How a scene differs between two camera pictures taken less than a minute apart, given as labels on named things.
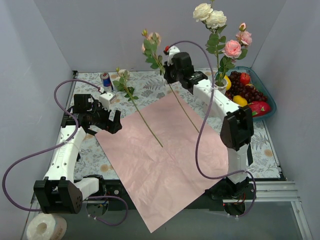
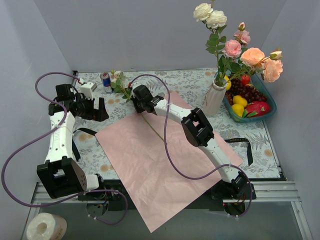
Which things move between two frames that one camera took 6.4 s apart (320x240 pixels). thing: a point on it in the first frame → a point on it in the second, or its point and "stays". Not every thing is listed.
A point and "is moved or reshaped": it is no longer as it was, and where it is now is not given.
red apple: [244, 78] stays
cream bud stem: [123, 75] is moved or reshaped
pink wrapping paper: [163, 158] stays
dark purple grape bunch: [235, 88] stays
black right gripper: [169, 73] → [137, 100]
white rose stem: [214, 20] stays
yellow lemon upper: [240, 100] stays
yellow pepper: [229, 84] stays
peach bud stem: [151, 48] → [251, 61]
